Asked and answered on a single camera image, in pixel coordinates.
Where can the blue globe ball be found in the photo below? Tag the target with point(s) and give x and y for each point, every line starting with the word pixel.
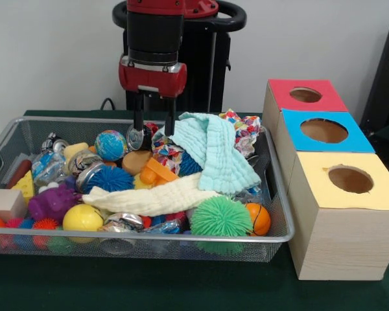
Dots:
pixel 111 145

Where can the green spiky ball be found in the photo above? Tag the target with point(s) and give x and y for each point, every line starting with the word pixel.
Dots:
pixel 219 217

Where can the dark green table cloth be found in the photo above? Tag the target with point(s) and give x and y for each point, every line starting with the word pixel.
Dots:
pixel 181 285

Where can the mint green waffle cloth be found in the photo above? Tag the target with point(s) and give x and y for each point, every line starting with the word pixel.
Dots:
pixel 217 152

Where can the orange plastic toy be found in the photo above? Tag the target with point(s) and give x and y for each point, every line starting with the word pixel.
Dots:
pixel 157 172

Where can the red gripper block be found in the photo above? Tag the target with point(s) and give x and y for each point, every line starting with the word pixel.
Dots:
pixel 152 78

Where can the yellow triangular block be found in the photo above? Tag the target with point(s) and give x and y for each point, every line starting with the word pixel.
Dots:
pixel 26 188

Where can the blue spiky ball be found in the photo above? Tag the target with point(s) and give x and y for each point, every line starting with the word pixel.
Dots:
pixel 110 180
pixel 189 165

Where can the purple plush toy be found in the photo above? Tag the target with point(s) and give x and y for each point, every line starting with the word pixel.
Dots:
pixel 52 202

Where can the orange basketball toy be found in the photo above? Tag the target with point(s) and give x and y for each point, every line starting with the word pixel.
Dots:
pixel 259 219

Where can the wooden box with three holes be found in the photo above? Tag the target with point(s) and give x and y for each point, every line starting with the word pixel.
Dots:
pixel 343 240

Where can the black upright panel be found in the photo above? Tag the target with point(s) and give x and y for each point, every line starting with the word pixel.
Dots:
pixel 386 84

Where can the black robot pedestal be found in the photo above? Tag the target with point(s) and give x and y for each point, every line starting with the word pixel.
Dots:
pixel 207 71

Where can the plain wooden block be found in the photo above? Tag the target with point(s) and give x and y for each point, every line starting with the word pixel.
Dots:
pixel 3 204

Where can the yellow ball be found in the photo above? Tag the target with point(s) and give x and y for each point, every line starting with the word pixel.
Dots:
pixel 82 218

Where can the clear mesh bin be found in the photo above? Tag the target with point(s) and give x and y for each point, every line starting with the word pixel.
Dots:
pixel 279 214

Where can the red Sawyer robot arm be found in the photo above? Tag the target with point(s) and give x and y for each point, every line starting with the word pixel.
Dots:
pixel 154 29

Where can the cream yellow cloth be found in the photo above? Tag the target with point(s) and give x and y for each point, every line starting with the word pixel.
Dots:
pixel 155 199

